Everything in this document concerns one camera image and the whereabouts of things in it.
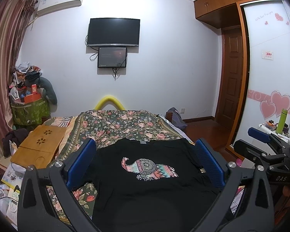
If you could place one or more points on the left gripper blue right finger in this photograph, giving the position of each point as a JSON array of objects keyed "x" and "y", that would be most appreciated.
[{"x": 213, "y": 162}]

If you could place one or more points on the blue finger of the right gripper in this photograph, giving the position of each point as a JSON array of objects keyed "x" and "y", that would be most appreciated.
[{"x": 259, "y": 135}]

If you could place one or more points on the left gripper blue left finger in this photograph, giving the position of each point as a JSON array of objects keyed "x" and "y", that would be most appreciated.
[{"x": 77, "y": 163}]

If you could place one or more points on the black elephant print t-shirt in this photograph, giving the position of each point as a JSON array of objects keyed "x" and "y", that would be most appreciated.
[{"x": 149, "y": 186}]

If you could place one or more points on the green thermos bottle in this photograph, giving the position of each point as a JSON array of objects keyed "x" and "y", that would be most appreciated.
[{"x": 282, "y": 121}]

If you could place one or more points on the wooden lap desk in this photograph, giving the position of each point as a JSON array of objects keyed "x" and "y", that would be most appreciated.
[{"x": 40, "y": 147}]

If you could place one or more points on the floral green bed quilt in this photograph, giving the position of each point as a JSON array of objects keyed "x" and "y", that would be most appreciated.
[{"x": 108, "y": 126}]

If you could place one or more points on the white heart wardrobe door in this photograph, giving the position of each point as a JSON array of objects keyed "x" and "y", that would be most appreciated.
[{"x": 268, "y": 50}]

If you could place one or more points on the green leaf pattern storage bag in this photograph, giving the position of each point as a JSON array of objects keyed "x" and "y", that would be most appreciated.
[{"x": 33, "y": 113}]

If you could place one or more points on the grey purple backpack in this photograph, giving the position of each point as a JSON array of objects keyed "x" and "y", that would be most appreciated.
[{"x": 174, "y": 117}]

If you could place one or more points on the brown wooden door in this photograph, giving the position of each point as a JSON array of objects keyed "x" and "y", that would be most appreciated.
[{"x": 231, "y": 76}]

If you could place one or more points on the orange box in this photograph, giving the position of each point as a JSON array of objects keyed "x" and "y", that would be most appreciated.
[{"x": 32, "y": 98}]

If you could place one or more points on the wooden upper cabinet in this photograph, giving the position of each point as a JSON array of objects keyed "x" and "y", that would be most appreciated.
[{"x": 232, "y": 0}]

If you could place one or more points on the pink striped curtain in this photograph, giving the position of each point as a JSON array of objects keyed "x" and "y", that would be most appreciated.
[{"x": 14, "y": 19}]

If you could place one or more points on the white wall socket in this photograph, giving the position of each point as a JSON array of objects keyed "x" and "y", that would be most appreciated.
[{"x": 182, "y": 110}]

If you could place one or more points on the small black wall monitor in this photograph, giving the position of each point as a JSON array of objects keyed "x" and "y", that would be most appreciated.
[{"x": 112, "y": 57}]

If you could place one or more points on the large wall television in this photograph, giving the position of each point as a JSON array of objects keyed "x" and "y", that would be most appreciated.
[{"x": 113, "y": 32}]

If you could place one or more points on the white wall air conditioner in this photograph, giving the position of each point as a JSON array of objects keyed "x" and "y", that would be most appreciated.
[{"x": 49, "y": 6}]

